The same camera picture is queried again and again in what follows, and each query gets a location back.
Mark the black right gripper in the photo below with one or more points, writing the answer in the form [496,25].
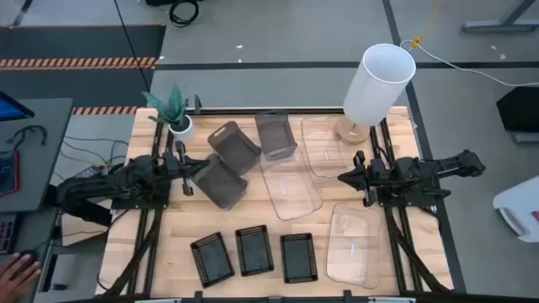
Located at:
[371,181]

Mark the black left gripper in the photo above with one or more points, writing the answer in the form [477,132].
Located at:
[187,168]

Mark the smoky gray plastic bin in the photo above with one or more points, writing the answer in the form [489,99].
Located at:
[233,147]
[221,183]
[275,136]

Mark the clear plastic bin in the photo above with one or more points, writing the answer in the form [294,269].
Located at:
[353,248]
[290,189]
[324,147]

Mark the black mesh plastic basket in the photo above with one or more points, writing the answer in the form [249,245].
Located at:
[299,258]
[211,260]
[254,250]

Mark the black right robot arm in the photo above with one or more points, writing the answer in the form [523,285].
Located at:
[421,172]

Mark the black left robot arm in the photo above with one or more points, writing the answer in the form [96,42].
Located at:
[126,181]

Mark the white plant pot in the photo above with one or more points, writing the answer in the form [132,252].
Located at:
[184,130]

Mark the round wooden lamp base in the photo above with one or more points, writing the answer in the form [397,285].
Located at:
[351,134]

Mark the green artificial plant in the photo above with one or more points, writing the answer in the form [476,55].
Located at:
[170,107]

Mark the white cylindrical lamp shade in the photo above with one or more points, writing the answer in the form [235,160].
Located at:
[375,88]

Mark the gray desk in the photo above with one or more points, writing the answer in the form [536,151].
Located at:
[38,168]

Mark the black striped floor mat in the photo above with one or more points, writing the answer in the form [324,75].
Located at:
[76,42]

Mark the black box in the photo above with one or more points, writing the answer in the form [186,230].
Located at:
[520,109]

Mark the red-edged mouse pad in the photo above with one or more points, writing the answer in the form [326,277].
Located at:
[7,172]

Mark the computer monitor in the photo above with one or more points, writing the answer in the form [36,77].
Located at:
[10,108]

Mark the backlit keyboard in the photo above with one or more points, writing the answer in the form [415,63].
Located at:
[5,233]

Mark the gray table leg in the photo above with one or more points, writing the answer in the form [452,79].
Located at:
[501,26]

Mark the person's hand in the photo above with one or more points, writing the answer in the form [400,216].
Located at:
[14,278]

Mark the black camera post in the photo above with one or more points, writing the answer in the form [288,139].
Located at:
[197,103]

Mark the black frame rail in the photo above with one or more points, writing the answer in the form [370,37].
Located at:
[236,111]
[401,261]
[295,299]
[149,261]
[414,269]
[135,261]

